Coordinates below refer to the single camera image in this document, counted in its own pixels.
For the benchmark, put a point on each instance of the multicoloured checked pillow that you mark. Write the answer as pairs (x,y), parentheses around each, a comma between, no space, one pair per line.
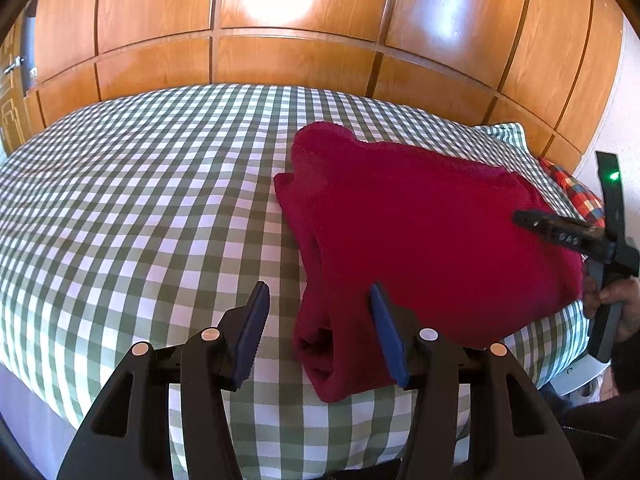
(580,195)

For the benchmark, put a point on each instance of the person's dark clothing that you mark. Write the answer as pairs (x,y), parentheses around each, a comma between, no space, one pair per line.
(600,430)

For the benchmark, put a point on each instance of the green checked bed cover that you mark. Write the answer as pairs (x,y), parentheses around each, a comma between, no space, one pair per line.
(150,200)

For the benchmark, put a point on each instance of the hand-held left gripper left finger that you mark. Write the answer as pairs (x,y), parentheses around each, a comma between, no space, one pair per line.
(252,335)

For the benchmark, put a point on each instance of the red fleece garment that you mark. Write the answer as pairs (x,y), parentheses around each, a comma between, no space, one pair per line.
(420,220)

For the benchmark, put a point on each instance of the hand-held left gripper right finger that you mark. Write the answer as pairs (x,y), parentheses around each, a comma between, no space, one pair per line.
(387,335)

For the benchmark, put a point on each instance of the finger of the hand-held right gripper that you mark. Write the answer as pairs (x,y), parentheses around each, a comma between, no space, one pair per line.
(560,230)

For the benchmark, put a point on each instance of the brown wooden door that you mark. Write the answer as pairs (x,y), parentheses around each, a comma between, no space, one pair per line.
(15,95)

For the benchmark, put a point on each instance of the person's right hand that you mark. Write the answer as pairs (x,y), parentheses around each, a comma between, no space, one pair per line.
(622,292)

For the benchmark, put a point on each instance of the wooden wardrobe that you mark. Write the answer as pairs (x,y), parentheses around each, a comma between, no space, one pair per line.
(310,25)

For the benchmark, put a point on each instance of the white plastic chair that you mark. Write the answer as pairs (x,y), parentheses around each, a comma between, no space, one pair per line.
(575,375)

